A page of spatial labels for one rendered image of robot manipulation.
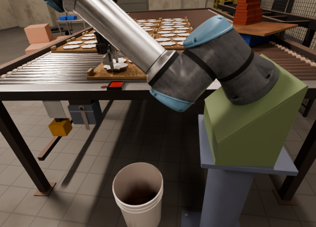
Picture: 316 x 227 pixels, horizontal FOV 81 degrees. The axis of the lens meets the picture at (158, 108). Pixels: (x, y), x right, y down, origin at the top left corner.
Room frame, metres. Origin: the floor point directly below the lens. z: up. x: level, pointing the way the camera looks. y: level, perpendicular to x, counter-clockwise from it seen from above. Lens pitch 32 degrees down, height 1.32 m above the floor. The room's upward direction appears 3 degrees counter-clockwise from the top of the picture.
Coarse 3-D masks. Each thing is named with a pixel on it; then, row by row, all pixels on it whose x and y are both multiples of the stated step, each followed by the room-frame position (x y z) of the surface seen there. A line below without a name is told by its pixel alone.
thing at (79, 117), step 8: (72, 104) 0.85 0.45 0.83; (80, 104) 0.84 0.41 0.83; (88, 104) 0.84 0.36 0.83; (96, 104) 0.88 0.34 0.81; (72, 112) 0.83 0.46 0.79; (80, 112) 0.83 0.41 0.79; (88, 112) 0.83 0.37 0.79; (96, 112) 0.86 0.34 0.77; (72, 120) 0.84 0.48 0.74; (80, 120) 0.83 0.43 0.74; (88, 120) 0.83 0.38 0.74; (96, 120) 0.83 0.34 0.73; (88, 128) 0.82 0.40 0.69
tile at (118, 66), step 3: (114, 63) 1.08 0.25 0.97; (117, 63) 1.08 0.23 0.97; (120, 63) 1.07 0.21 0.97; (123, 63) 1.07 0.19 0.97; (126, 63) 1.06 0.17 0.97; (105, 66) 1.04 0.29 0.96; (108, 66) 1.04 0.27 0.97; (114, 66) 1.03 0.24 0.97; (117, 66) 1.03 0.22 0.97; (120, 66) 1.02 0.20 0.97; (123, 66) 1.02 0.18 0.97; (126, 66) 1.02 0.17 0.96; (105, 69) 1.02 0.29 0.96; (108, 69) 0.99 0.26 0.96; (114, 69) 0.99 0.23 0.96; (117, 69) 0.99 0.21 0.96; (120, 69) 1.00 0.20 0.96
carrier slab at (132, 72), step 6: (126, 60) 1.23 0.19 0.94; (102, 66) 1.13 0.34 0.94; (132, 66) 1.10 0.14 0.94; (96, 72) 1.03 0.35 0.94; (102, 72) 1.02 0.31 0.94; (108, 72) 1.02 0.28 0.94; (114, 72) 1.01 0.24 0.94; (120, 72) 1.01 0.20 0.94; (126, 72) 1.00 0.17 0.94; (132, 72) 1.00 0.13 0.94; (138, 72) 0.99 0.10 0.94; (90, 78) 0.96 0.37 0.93; (96, 78) 0.96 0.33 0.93; (102, 78) 0.96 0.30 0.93; (108, 78) 0.95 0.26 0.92; (114, 78) 0.95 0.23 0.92; (120, 78) 0.95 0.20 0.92; (126, 78) 0.94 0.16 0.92; (132, 78) 0.94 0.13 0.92; (138, 78) 0.94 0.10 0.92; (144, 78) 0.93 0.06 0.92
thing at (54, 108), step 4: (44, 104) 0.88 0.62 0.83; (48, 104) 0.87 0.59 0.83; (52, 104) 0.87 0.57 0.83; (56, 104) 0.87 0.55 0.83; (60, 104) 0.87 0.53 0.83; (48, 108) 0.87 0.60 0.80; (52, 108) 0.87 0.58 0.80; (56, 108) 0.87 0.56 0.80; (60, 108) 0.87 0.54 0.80; (48, 112) 0.88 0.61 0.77; (52, 112) 0.87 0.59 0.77; (56, 112) 0.87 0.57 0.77; (60, 112) 0.87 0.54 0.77; (52, 116) 0.87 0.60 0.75; (56, 116) 0.87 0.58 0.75; (60, 116) 0.87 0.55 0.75; (64, 116) 0.87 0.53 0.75
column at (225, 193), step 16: (208, 144) 0.46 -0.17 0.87; (208, 160) 0.39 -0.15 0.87; (288, 160) 0.37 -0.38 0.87; (208, 176) 0.49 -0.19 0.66; (224, 176) 0.42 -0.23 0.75; (240, 176) 0.40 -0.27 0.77; (208, 192) 0.47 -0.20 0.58; (224, 192) 0.41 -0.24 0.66; (240, 192) 0.40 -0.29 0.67; (208, 208) 0.45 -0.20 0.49; (224, 208) 0.41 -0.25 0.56; (240, 208) 0.41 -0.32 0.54; (192, 224) 0.61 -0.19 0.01; (208, 224) 0.44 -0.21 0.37; (224, 224) 0.40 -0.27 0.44
